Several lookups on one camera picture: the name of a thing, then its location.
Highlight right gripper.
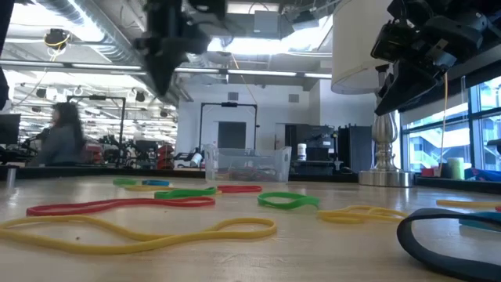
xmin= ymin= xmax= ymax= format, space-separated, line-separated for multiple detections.
xmin=374 ymin=17 xmax=488 ymax=117

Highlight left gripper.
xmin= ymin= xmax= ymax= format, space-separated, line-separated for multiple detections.
xmin=133 ymin=21 xmax=185 ymax=98

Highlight long red rubber band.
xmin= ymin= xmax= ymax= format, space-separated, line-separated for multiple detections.
xmin=26 ymin=196 xmax=216 ymax=217

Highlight wide black rubber band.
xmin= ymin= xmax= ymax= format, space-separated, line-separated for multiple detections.
xmin=396 ymin=207 xmax=501 ymax=282

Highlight long yellow rubber band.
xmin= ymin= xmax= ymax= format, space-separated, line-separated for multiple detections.
xmin=0 ymin=214 xmax=278 ymax=255

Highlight clear plastic bin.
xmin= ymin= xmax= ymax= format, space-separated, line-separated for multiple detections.
xmin=202 ymin=143 xmax=293 ymax=184

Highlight long ceiling light strip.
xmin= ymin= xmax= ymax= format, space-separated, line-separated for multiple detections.
xmin=0 ymin=58 xmax=228 ymax=76
xmin=227 ymin=68 xmax=333 ymax=79

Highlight white shade silver table lamp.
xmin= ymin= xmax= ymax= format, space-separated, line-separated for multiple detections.
xmin=330 ymin=0 xmax=416 ymax=188

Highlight black cabinet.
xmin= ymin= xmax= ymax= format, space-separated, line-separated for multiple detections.
xmin=337 ymin=124 xmax=373 ymax=173

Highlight red stacked bins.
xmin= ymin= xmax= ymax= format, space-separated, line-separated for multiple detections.
xmin=157 ymin=143 xmax=175 ymax=170

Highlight yellow-green cup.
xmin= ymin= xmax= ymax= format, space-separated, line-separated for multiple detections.
xmin=447 ymin=157 xmax=466 ymax=181

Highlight dark grey cabinet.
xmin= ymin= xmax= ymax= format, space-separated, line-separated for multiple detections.
xmin=284 ymin=124 xmax=338 ymax=175

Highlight white ceiling box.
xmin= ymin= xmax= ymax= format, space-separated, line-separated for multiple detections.
xmin=253 ymin=9 xmax=281 ymax=34

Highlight person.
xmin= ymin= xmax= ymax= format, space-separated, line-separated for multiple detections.
xmin=23 ymin=101 xmax=87 ymax=168

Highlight blue item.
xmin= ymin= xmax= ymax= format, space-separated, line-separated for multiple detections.
xmin=465 ymin=167 xmax=501 ymax=183

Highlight black monitor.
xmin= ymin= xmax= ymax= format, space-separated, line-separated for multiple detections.
xmin=0 ymin=113 xmax=22 ymax=146

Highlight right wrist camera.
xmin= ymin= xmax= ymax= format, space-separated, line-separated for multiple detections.
xmin=370 ymin=21 xmax=418 ymax=62

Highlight silver ceiling air duct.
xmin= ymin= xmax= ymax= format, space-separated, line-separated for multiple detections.
xmin=34 ymin=0 xmax=195 ymax=107

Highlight black metal gantry frame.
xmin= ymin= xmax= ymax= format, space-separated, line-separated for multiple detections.
xmin=198 ymin=101 xmax=260 ymax=152
xmin=64 ymin=95 xmax=127 ymax=168

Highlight black aluminium table frame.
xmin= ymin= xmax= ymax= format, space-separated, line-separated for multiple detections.
xmin=0 ymin=164 xmax=501 ymax=196

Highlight black ceiling device yellow cable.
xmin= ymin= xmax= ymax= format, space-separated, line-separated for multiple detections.
xmin=43 ymin=27 xmax=72 ymax=52

